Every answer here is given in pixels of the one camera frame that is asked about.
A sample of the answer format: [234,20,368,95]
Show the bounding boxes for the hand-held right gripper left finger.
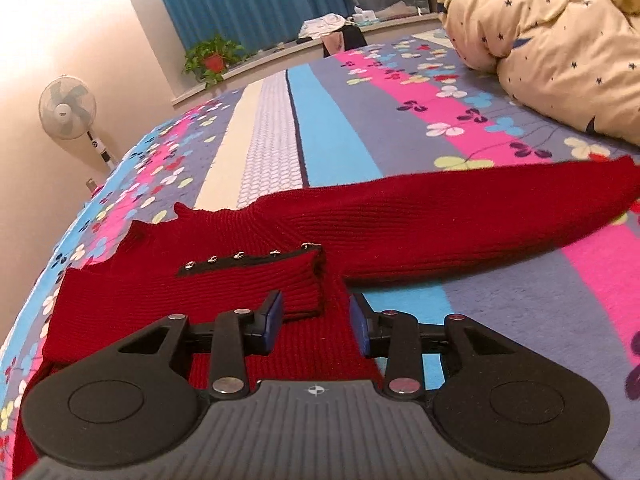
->
[117,290,286,401]

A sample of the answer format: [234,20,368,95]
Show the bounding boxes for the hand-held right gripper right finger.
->
[349,292,513,401]

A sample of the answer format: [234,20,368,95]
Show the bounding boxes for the red knit sweater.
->
[14,155,640,471]

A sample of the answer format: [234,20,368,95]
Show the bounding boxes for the pile of white clothes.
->
[300,14,348,41]

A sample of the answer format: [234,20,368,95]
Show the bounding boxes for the floral striped blanket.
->
[0,30,640,480]

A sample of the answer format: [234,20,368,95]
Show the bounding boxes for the potted green plant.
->
[182,35,248,88]

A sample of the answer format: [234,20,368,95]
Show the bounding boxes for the black bag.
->
[322,25,366,58]

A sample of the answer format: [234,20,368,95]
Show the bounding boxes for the white standing fan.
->
[39,75,121,171]

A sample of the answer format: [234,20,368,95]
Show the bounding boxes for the cream star-print quilt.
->
[437,0,640,148]

